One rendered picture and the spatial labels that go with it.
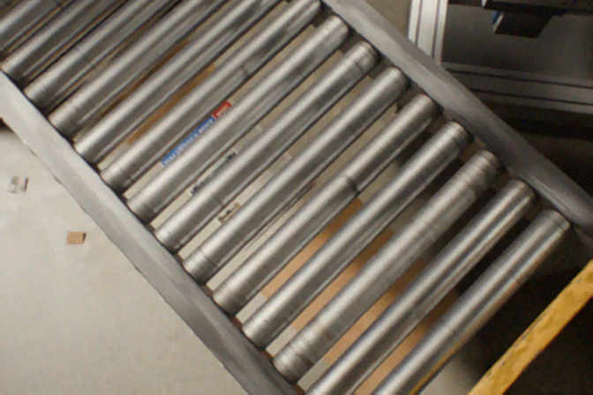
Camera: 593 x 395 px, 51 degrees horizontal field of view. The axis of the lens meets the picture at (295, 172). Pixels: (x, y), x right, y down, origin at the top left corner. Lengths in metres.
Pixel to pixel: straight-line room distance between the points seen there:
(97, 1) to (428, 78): 0.56
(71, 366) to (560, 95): 1.44
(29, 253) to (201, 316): 1.05
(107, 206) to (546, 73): 1.17
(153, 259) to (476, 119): 0.53
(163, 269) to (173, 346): 0.83
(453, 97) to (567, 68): 0.79
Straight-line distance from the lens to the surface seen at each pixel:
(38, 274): 1.89
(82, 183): 1.01
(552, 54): 1.76
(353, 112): 0.98
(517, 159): 0.99
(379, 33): 1.03
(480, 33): 1.74
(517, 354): 0.93
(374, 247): 1.74
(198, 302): 0.93
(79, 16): 1.12
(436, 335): 0.93
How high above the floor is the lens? 1.71
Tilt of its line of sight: 75 degrees down
